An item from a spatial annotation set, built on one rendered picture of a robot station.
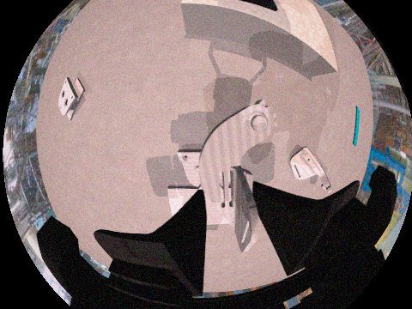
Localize teal rectangular block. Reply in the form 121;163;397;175
353;106;360;147

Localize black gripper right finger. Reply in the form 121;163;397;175
253;180;360;276

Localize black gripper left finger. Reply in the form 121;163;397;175
94;189;207;296

